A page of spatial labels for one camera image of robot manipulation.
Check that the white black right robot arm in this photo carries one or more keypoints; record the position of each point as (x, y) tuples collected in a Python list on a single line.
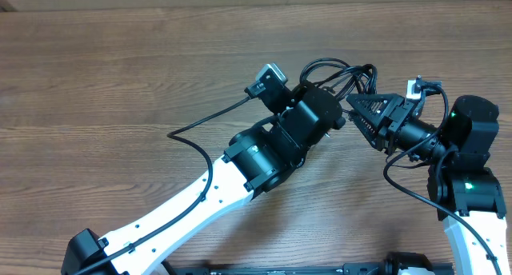
[(467, 196)]

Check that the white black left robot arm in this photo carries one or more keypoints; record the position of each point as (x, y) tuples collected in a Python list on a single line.
[(255, 161)]

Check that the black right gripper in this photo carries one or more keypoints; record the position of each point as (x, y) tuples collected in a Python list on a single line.
[(391, 121)]

